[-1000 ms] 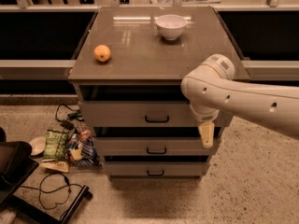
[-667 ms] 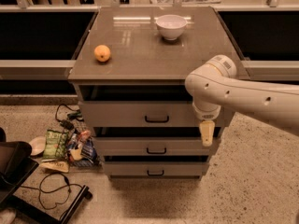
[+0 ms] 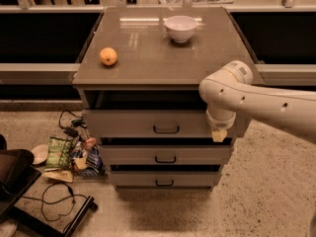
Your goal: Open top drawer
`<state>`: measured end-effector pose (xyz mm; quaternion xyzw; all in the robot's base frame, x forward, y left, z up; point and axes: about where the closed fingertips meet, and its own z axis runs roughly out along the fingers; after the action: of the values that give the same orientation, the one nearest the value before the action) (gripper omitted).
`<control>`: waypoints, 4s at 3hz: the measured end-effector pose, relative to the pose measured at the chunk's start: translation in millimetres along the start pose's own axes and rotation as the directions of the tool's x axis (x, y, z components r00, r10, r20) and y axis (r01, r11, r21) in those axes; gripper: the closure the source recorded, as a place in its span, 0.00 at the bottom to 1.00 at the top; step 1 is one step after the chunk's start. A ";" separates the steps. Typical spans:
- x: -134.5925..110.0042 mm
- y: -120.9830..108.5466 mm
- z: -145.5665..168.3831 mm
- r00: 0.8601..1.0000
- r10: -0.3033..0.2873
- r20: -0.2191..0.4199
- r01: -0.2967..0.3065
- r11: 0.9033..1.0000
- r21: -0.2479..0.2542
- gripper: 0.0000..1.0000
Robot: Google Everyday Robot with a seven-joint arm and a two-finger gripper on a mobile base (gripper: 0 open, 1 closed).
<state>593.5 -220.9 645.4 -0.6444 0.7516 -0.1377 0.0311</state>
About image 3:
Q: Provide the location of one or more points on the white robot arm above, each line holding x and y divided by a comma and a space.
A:
269, 186

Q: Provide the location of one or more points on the grey middle drawer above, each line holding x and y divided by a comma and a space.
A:
165, 155

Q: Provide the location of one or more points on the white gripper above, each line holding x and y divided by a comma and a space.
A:
219, 122

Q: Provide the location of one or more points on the green chip bag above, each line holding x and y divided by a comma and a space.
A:
58, 154

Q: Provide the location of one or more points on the blue snack package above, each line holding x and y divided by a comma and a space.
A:
85, 158

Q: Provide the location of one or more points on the white bowl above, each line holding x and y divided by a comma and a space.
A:
181, 28

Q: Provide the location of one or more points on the grey drawer cabinet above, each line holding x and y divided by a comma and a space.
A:
153, 72

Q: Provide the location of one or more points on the black chair base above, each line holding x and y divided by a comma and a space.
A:
16, 176

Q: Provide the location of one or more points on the grey top drawer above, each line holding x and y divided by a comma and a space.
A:
147, 123

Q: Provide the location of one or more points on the orange fruit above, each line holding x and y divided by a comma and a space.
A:
108, 56

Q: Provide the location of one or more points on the yellow snack bag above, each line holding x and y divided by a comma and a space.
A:
63, 176

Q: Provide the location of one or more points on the white plate on floor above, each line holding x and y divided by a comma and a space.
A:
40, 153

